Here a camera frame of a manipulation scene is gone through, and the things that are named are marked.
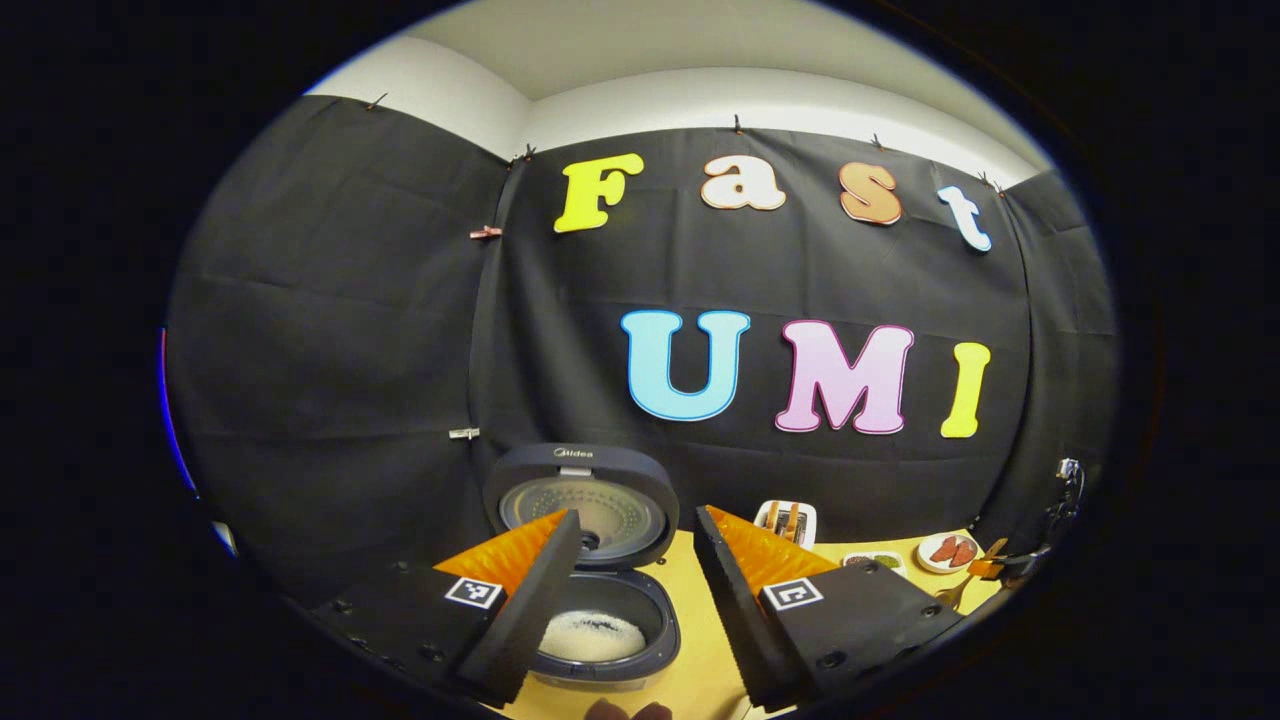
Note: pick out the black backdrop cloth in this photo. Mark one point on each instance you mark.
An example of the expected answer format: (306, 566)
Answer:
(350, 330)

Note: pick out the white plate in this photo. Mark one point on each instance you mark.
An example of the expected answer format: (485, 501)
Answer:
(925, 555)

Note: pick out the white divided seasoning dish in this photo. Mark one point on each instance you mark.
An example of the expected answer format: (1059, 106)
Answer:
(875, 562)

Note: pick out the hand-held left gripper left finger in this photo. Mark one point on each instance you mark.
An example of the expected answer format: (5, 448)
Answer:
(525, 620)

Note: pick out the toast bread slice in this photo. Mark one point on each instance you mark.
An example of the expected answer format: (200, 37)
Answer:
(772, 518)
(792, 520)

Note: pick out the copper cloth clip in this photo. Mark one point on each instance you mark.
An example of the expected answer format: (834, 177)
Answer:
(486, 232)

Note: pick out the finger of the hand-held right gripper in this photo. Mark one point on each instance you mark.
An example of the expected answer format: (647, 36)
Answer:
(1025, 562)

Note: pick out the dark rice cooker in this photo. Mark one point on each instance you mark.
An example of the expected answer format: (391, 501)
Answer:
(620, 480)

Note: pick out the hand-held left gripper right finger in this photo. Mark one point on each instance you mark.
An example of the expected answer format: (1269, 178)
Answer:
(740, 620)

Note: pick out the white toaster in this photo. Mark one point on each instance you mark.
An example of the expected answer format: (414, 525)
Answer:
(790, 540)

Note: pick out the red meat slice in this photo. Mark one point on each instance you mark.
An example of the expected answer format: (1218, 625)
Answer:
(944, 550)
(964, 553)

